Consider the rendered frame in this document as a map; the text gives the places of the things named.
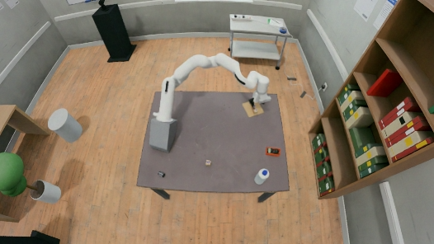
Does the tan flat mat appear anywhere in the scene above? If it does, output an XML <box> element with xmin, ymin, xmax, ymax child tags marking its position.
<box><xmin>243</xmin><ymin>102</ymin><xmax>264</xmax><ymax>117</ymax></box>

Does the white plastic bottle with blue cap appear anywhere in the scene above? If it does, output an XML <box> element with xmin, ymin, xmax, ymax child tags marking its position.
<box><xmin>255</xmin><ymin>169</ymin><xmax>269</xmax><ymax>185</ymax></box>

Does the orange pocket multimeter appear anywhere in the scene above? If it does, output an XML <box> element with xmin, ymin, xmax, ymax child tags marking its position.
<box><xmin>266</xmin><ymin>148</ymin><xmax>281</xmax><ymax>157</ymax></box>

